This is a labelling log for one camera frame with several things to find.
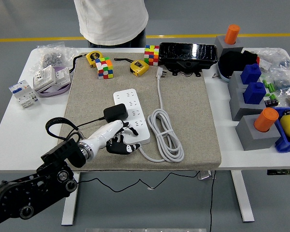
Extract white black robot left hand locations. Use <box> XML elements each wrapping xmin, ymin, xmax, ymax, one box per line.
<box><xmin>81</xmin><ymin>120</ymin><xmax>141</xmax><ymax>161</ymax></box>

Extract black plug adapter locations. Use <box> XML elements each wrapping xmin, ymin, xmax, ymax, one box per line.
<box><xmin>103</xmin><ymin>103</ymin><xmax>129</xmax><ymax>121</ymax></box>

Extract black plug cord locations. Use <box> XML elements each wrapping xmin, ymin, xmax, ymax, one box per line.
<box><xmin>45</xmin><ymin>116</ymin><xmax>106</xmax><ymax>141</ymax></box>

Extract white power strip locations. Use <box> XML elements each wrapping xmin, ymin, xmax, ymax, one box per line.
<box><xmin>113</xmin><ymin>88</ymin><xmax>151</xmax><ymax>146</ymax></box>

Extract purple tape roll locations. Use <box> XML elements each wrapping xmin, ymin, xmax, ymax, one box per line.
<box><xmin>36</xmin><ymin>65</ymin><xmax>71</xmax><ymax>98</ymax></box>

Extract colourful puzzle cube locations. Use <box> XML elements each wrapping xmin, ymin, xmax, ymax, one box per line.
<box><xmin>144</xmin><ymin>44</ymin><xmax>160</xmax><ymax>66</ymax></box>
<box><xmin>95</xmin><ymin>57</ymin><xmax>115</xmax><ymax>80</ymax></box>

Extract white table leg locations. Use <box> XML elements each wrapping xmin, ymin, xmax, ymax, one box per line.
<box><xmin>231</xmin><ymin>170</ymin><xmax>255</xmax><ymax>223</ymax></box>
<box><xmin>61</xmin><ymin>172</ymin><xmax>81</xmax><ymax>226</ymax></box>

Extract yellow tape measure square label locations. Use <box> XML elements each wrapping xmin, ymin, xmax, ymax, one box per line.
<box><xmin>114</xmin><ymin>57</ymin><xmax>150</xmax><ymax>77</ymax></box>

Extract yellow tape measure round label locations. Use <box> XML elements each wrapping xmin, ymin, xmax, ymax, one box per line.
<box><xmin>70</xmin><ymin>50</ymin><xmax>104</xmax><ymax>73</ymax></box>

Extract grey-brown mat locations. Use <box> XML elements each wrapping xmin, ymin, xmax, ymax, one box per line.
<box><xmin>57</xmin><ymin>52</ymin><xmax>222</xmax><ymax>171</ymax></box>

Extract white circuit breaker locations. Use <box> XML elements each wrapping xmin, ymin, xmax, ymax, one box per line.
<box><xmin>8</xmin><ymin>79</ymin><xmax>41</xmax><ymax>109</ymax></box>

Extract clear bag of metal nuts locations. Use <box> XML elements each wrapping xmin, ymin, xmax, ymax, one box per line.
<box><xmin>29</xmin><ymin>42</ymin><xmax>79</xmax><ymax>73</ymax></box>

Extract person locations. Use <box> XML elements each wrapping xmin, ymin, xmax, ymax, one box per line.
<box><xmin>73</xmin><ymin>0</ymin><xmax>149</xmax><ymax>48</ymax></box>

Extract light blue bowl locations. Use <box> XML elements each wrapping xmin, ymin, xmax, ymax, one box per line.
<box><xmin>217</xmin><ymin>60</ymin><xmax>232</xmax><ymax>84</ymax></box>

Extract grey block with hole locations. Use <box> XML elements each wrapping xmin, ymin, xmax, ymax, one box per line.
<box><xmin>235</xmin><ymin>115</ymin><xmax>282</xmax><ymax>152</ymax></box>
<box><xmin>215</xmin><ymin>35</ymin><xmax>245</xmax><ymax>58</ymax></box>
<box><xmin>227</xmin><ymin>71</ymin><xmax>251</xmax><ymax>94</ymax></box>
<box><xmin>229</xmin><ymin>88</ymin><xmax>268</xmax><ymax>121</ymax></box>

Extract black cloth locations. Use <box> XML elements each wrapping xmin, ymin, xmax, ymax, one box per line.
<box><xmin>218</xmin><ymin>50</ymin><xmax>261</xmax><ymax>78</ymax></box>

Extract blue block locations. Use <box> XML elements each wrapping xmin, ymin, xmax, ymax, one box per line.
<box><xmin>240</xmin><ymin>63</ymin><xmax>262</xmax><ymax>85</ymax></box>
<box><xmin>243</xmin><ymin>82</ymin><xmax>267</xmax><ymax>105</ymax></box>

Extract orange cylinder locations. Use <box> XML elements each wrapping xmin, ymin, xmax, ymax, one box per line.
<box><xmin>253</xmin><ymin>107</ymin><xmax>280</xmax><ymax>133</ymax></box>
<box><xmin>224</xmin><ymin>24</ymin><xmax>241</xmax><ymax>45</ymax></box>

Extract black small components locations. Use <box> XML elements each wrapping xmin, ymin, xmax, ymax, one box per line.
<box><xmin>264</xmin><ymin>94</ymin><xmax>279</xmax><ymax>108</ymax></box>

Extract green plastic pegs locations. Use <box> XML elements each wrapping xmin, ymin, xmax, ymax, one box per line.
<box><xmin>262</xmin><ymin>79</ymin><xmax>278</xmax><ymax>94</ymax></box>

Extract blue plastic bin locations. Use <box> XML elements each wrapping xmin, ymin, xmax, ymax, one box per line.
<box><xmin>273</xmin><ymin>106</ymin><xmax>290</xmax><ymax>153</ymax></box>

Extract clear bag of small parts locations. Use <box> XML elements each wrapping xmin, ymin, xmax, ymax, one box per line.
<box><xmin>257</xmin><ymin>47</ymin><xmax>290</xmax><ymax>73</ymax></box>

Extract clear bag of blue parts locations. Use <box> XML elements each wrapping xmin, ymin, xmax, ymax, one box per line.
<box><xmin>272</xmin><ymin>69</ymin><xmax>290</xmax><ymax>97</ymax></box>

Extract thin black cable wavy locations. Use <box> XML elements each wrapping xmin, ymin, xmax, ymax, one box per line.
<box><xmin>76</xmin><ymin>170</ymin><xmax>201</xmax><ymax>193</ymax></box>

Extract white wall socket panel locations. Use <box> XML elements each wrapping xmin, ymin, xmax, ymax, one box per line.
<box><xmin>53</xmin><ymin>67</ymin><xmax>71</xmax><ymax>87</ymax></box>
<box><xmin>33</xmin><ymin>65</ymin><xmax>57</xmax><ymax>92</ymax></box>

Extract white power strip cord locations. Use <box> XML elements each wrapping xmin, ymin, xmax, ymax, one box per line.
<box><xmin>138</xmin><ymin>67</ymin><xmax>185</xmax><ymax>163</ymax></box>

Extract metal bracket under table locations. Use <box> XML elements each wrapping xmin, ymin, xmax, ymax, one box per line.
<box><xmin>197</xmin><ymin>170</ymin><xmax>217</xmax><ymax>181</ymax></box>

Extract thin black cable hanging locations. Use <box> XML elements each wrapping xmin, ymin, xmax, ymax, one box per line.
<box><xmin>209</xmin><ymin>170</ymin><xmax>217</xmax><ymax>232</ymax></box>

